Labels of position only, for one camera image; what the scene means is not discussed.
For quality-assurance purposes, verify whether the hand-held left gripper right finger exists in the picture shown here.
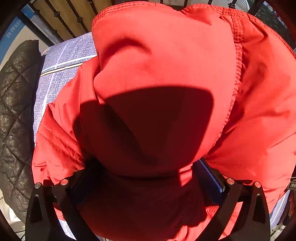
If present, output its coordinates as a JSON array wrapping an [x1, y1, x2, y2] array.
[[195, 159, 271, 241]]

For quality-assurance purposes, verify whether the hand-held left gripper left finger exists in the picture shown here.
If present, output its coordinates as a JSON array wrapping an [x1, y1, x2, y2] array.
[[25, 159, 102, 241]]

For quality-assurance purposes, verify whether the red jacket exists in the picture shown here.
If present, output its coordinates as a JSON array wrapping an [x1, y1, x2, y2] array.
[[31, 3, 296, 241]]

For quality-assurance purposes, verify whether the black quilted leather jacket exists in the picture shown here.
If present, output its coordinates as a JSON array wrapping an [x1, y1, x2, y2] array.
[[0, 40, 45, 220]]

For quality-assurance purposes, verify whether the blue board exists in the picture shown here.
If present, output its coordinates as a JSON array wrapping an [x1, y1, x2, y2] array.
[[0, 5, 39, 61]]

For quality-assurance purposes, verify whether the black metal bed rail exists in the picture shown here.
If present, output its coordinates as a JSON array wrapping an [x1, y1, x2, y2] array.
[[18, 0, 269, 47]]

